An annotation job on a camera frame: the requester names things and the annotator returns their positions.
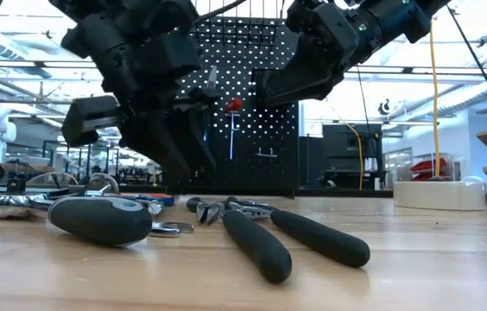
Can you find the silver combination wrench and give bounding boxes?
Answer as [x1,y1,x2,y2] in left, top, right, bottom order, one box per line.
[150,220,196,238]

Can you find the white tape roll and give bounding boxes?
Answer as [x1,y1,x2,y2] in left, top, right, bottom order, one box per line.
[393,175,487,213]

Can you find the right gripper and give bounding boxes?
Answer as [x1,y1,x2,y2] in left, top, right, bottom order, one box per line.
[285,0,374,94]

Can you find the black pegboard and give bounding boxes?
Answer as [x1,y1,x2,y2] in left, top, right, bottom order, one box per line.
[163,15,300,198]

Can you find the black cabinet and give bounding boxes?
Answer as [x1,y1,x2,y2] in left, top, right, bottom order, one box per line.
[320,123,386,191]

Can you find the black-handled groove-joint pliers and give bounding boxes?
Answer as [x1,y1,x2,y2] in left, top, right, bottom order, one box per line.
[220,196,372,285]

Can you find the red and blue scissors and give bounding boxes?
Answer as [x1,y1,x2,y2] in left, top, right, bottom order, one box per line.
[96,192,176,216]

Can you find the black C-clamp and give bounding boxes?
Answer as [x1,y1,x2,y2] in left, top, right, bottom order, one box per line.
[0,179,87,209]

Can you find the grey spirit level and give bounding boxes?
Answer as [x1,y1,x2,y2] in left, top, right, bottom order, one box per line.
[206,66,219,99]

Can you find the black-handled ratchet wrench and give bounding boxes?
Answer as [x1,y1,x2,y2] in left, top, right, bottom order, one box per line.
[0,193,154,248]

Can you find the thin black hanging cable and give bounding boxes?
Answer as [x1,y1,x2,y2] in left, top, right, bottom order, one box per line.
[446,6,487,142]

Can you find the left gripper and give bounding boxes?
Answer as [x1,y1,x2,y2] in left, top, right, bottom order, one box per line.
[60,32,218,182]

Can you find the curved yellow cable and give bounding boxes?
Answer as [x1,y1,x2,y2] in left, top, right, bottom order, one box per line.
[324,97,365,191]

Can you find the yellow hanging cable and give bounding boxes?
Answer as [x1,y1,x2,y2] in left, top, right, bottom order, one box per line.
[427,16,442,179]

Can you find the black aluminium table frame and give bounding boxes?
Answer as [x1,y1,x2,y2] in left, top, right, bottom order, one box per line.
[0,184,487,208]

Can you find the red T-handle hex key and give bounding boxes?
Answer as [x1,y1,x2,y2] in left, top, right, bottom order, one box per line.
[225,97,245,161]

